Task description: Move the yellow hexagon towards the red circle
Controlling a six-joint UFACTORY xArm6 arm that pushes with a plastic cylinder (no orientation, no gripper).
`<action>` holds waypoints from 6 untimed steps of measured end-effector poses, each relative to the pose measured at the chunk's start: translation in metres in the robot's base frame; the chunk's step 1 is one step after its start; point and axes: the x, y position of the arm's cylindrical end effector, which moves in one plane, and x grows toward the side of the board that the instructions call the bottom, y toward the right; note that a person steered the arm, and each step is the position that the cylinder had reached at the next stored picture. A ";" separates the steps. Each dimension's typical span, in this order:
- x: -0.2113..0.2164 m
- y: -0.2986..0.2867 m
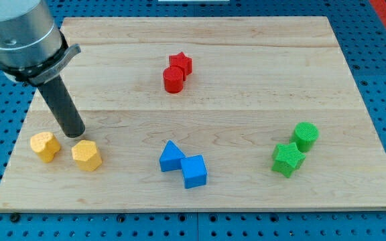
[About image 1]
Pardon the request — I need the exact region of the wooden board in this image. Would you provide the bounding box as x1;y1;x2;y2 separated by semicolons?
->
0;16;386;214

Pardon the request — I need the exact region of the green cylinder block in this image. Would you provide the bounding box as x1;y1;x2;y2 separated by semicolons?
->
289;122;319;153

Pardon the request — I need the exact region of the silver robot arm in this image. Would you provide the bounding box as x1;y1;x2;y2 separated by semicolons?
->
0;0;85;138

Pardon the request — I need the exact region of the black clamp ring mount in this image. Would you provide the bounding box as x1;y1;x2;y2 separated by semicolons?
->
0;32;81;86

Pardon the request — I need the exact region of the blue cube block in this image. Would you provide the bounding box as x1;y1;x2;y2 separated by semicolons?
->
180;155;208;189

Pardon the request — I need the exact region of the red star block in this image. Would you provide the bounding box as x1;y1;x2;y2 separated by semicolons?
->
169;52;192;81

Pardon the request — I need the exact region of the red cylinder block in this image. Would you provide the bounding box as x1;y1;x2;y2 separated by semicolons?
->
162;66;184;94

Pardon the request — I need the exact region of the green star block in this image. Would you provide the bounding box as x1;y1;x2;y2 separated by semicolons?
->
271;142;306;178

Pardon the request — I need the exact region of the blue triangle block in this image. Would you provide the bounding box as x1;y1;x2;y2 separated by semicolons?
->
159;141;186;172

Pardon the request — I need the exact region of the yellow hexagon block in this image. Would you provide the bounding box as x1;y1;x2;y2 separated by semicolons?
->
71;140;103;171

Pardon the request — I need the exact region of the yellow heart block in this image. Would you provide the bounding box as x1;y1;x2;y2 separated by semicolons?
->
29;132;61;163

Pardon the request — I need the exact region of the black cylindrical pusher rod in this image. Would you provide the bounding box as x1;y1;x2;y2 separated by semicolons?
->
38;75;85;138

